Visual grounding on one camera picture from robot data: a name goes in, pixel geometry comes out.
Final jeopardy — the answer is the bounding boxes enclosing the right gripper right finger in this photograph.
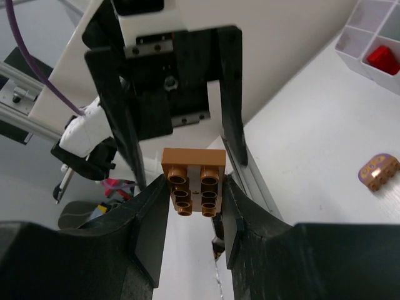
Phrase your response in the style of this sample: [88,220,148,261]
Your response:
[222,176,399,299]

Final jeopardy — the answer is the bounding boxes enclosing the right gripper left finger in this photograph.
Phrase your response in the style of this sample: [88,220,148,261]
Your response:
[1,176,170,299]

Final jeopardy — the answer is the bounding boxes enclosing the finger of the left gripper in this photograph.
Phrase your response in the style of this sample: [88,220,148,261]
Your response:
[217,26,248,166]
[84,47,147,190]

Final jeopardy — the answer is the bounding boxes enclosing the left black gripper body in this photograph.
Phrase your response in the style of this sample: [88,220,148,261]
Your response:
[82,1,237,141]

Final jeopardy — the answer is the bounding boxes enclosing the brown lego plate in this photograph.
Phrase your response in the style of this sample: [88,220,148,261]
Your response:
[161,147,226,218]

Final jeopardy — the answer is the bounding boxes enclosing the purple top brown lego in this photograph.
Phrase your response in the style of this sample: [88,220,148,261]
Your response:
[357,153,399,192]

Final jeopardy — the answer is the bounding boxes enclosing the red lego brick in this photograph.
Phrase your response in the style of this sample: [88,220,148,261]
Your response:
[367,46,399,76]

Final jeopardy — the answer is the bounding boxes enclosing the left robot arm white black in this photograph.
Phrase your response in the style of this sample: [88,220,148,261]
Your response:
[51,1,248,189]

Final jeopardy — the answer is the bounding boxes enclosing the white divided container right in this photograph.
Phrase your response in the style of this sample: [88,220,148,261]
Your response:
[335,1,399,94]

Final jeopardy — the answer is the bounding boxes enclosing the side aluminium rail left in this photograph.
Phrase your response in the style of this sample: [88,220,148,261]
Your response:
[1,61,60,142]

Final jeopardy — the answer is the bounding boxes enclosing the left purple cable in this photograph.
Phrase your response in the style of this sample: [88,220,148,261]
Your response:
[4,0,85,117]

